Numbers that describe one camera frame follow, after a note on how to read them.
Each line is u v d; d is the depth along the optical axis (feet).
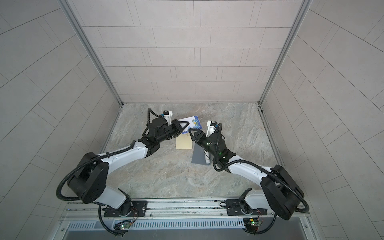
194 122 2.64
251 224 2.23
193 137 2.30
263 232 2.15
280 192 1.35
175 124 2.36
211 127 2.37
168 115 2.47
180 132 2.41
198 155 2.92
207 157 2.84
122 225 2.11
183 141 3.04
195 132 2.58
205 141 2.28
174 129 2.36
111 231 2.12
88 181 1.38
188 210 2.33
